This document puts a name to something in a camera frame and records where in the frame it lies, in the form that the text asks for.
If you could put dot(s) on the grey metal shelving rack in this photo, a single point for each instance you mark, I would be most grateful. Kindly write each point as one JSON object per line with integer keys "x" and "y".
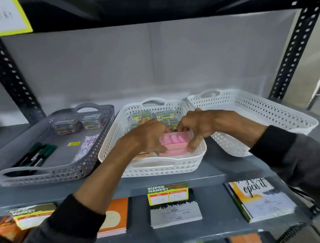
{"x": 220, "y": 170}

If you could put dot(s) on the black and white notebook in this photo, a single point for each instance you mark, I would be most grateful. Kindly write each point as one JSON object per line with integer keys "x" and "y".
{"x": 175, "y": 215}

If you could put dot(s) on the white notebook with script lettering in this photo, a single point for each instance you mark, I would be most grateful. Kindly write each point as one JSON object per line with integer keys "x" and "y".
{"x": 262, "y": 200}

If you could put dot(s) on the small yellow label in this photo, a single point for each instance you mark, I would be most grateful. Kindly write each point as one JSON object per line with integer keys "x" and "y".
{"x": 73, "y": 144}

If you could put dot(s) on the group of green yellow packets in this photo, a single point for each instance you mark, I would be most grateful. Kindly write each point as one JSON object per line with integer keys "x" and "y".
{"x": 162, "y": 116}

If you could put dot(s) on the orange notebook with cream circle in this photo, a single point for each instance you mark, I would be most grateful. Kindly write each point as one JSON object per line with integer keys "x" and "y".
{"x": 117, "y": 217}

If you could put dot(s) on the pink box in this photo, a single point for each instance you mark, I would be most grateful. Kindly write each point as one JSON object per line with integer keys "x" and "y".
{"x": 175, "y": 137}
{"x": 175, "y": 150}

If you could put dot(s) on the black marker with green cap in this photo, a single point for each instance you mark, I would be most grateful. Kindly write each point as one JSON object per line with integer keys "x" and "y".
{"x": 26, "y": 156}
{"x": 46, "y": 155}
{"x": 37, "y": 156}

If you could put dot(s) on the white sign with yellow border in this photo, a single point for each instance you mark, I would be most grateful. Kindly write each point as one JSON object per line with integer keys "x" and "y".
{"x": 12, "y": 15}

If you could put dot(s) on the white printed sachet strip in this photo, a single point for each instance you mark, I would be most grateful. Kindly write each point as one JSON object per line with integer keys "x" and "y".
{"x": 86, "y": 147}

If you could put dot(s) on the person's left thumb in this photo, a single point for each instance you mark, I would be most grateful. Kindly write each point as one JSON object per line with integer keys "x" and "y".
{"x": 158, "y": 148}

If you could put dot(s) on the person's right thumb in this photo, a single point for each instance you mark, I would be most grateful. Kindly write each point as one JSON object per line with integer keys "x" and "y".
{"x": 194, "y": 144}

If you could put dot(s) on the orange patterned notebook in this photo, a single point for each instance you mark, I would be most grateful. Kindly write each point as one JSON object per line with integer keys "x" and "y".
{"x": 8, "y": 231}

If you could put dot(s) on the white perforated plastic basket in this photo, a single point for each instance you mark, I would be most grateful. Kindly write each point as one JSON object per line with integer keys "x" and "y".
{"x": 155, "y": 167}
{"x": 250, "y": 105}

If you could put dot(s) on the person's left forearm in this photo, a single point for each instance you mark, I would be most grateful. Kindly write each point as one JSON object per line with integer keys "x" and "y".
{"x": 100, "y": 182}

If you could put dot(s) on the plain orange notebook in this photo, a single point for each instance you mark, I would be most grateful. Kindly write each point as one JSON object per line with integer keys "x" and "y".
{"x": 245, "y": 238}

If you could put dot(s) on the person's left hand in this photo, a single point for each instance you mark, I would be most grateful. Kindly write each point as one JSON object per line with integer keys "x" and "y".
{"x": 143, "y": 136}

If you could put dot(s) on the person's right forearm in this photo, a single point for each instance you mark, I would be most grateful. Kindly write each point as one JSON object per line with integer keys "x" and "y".
{"x": 270, "y": 147}

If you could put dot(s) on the person's right hand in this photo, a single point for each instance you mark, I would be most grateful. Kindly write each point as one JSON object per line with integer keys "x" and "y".
{"x": 202, "y": 124}

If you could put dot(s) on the green yellow shelf price tag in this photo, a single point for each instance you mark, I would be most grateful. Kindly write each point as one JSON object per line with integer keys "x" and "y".
{"x": 30, "y": 216}
{"x": 167, "y": 194}

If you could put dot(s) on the stack of colourful clear packets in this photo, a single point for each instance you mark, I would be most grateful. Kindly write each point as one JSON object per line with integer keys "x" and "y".
{"x": 93, "y": 121}
{"x": 66, "y": 126}

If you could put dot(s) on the grey perforated plastic basket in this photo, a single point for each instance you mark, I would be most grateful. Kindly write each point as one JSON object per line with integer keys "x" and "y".
{"x": 62, "y": 172}

